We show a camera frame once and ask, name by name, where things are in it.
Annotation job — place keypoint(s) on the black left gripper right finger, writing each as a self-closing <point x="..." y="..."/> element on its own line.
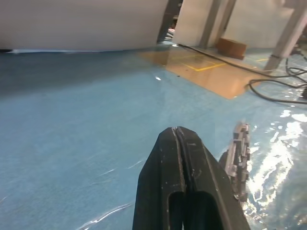
<point x="208" y="182"/>

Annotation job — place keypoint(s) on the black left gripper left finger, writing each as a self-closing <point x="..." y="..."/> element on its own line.
<point x="158" y="172"/>

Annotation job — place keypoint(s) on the grey finned motor end cap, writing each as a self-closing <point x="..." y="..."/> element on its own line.
<point x="239" y="155"/>

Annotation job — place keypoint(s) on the blue plastic table cover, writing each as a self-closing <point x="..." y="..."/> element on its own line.
<point x="60" y="107"/>

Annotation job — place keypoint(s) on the brown block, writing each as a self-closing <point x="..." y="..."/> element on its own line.
<point x="230" y="46"/>

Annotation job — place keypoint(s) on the white upright panel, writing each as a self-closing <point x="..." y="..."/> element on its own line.
<point x="259" y="21"/>
<point x="189" y="21"/>

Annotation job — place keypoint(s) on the white foam sheet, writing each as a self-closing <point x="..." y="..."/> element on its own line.
<point x="72" y="24"/>

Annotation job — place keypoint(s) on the dark grey upright post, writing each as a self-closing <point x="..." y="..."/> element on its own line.
<point x="165" y="24"/>

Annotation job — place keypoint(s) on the grey metal frame post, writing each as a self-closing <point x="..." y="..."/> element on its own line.
<point x="285" y="31"/>
<point x="211" y="24"/>

